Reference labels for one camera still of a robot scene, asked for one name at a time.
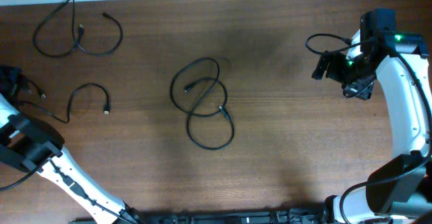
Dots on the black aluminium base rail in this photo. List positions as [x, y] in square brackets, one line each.
[293, 215]

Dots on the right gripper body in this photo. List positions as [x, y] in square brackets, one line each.
[352, 76]

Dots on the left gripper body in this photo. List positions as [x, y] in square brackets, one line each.
[9, 82]

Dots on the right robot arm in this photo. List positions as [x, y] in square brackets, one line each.
[379, 53]

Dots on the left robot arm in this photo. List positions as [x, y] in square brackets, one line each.
[33, 146]

